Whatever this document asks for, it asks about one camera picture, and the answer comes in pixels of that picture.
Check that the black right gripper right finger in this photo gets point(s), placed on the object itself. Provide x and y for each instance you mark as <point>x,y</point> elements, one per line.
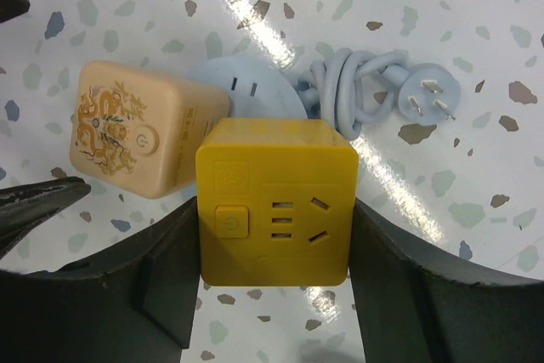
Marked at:
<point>418,303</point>

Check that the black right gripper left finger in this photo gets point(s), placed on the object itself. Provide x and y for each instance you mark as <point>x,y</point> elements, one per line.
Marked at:
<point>135,301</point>

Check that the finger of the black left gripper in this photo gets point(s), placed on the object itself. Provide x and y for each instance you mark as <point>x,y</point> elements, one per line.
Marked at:
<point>26,206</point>
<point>10,9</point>

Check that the beige cube socket adapter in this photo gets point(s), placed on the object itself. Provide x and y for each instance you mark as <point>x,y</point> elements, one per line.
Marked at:
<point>140,129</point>

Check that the yellow cube socket adapter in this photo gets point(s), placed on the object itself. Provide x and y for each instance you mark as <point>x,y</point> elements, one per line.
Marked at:
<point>275,200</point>

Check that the light blue round power socket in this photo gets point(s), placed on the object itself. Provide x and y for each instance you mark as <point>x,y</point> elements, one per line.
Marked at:
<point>255,88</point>

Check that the light blue coiled cord plug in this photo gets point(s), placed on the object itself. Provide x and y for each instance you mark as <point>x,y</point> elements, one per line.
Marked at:
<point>353,89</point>

